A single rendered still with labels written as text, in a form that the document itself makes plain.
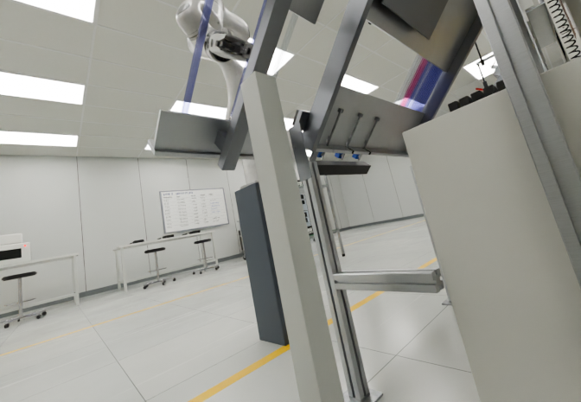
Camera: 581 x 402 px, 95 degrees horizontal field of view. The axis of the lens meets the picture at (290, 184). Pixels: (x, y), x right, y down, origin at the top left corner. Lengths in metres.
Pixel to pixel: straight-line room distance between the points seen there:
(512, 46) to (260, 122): 0.45
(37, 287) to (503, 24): 7.18
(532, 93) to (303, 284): 0.49
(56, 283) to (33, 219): 1.35
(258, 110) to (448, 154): 0.40
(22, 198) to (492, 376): 7.30
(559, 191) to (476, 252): 0.17
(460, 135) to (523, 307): 0.32
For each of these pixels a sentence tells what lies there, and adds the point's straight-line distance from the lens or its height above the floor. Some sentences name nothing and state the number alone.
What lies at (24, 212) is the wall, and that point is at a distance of 7.30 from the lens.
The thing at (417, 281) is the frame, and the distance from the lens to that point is 0.65.
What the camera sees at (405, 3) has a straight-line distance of 0.94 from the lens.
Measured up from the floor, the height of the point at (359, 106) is 0.81.
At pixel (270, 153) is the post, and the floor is 0.62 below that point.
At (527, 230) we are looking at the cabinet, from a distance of 0.60.
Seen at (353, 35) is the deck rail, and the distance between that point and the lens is 0.80.
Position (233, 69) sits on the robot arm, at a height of 1.23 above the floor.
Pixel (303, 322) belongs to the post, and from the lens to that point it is 0.55.
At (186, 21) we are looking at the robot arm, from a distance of 0.91.
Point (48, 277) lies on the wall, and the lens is 7.15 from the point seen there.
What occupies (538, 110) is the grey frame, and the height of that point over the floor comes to 0.56.
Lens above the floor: 0.46
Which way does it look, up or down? 10 degrees up
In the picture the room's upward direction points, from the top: 12 degrees counter-clockwise
